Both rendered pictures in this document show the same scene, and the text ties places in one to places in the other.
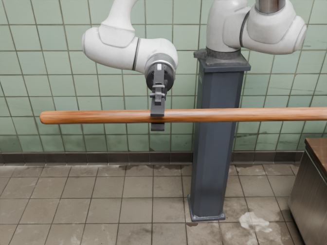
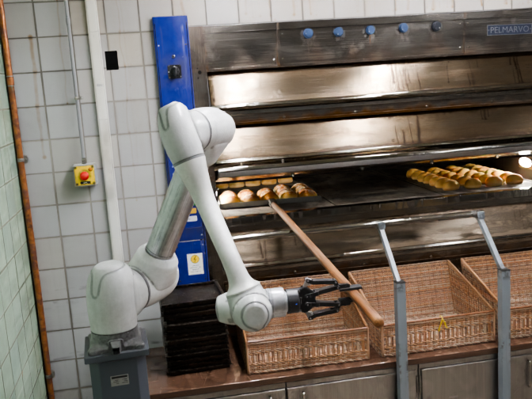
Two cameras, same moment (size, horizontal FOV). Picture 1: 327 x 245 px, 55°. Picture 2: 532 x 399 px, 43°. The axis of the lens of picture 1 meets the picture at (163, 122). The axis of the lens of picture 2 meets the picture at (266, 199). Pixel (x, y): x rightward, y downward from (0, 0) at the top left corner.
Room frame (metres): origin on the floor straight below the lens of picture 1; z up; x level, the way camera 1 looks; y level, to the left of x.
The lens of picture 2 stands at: (1.12, 1.95, 1.83)
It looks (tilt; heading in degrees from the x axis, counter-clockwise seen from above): 10 degrees down; 262
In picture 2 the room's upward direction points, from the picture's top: 4 degrees counter-clockwise
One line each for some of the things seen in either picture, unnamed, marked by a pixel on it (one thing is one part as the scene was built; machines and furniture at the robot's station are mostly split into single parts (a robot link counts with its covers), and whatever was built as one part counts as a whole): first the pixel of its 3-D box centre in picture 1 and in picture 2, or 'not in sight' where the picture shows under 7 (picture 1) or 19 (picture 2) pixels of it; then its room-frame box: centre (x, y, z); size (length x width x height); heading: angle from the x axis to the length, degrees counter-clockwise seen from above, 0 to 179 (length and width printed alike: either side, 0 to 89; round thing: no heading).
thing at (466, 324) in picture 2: not in sight; (418, 304); (-0.03, -1.04, 0.72); 0.56 x 0.49 x 0.28; 2
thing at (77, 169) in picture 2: not in sight; (85, 174); (1.48, -1.24, 1.46); 0.10 x 0.07 x 0.10; 1
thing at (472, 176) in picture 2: not in sight; (461, 175); (-0.59, -1.75, 1.21); 0.61 x 0.48 x 0.06; 91
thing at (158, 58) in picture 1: (160, 71); (276, 302); (0.82, 0.01, 1.17); 0.09 x 0.06 x 0.09; 89
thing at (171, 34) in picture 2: not in sight; (180, 210); (1.04, -2.22, 1.07); 1.93 x 0.16 x 2.15; 91
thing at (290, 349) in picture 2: not in sight; (297, 319); (0.57, -1.03, 0.72); 0.56 x 0.49 x 0.28; 179
